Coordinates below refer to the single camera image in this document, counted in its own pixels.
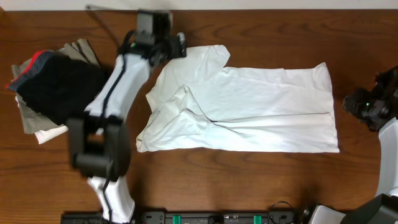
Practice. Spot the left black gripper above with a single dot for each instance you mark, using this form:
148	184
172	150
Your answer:
175	45

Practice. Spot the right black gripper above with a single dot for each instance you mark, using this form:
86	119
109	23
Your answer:
352	102

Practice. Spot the white graphic t-shirt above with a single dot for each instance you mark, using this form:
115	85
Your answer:
199	101

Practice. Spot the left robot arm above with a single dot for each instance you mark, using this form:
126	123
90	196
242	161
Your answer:
99	144

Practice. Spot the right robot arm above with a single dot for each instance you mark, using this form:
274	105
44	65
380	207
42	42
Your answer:
383	207

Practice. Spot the black folded garment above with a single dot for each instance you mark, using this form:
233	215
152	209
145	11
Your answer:
57	86

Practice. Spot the khaki folded garment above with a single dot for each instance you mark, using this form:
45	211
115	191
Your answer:
80	50

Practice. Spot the white folded garment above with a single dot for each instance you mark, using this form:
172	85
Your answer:
49	135

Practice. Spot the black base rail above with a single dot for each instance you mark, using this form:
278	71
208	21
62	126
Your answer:
280	212

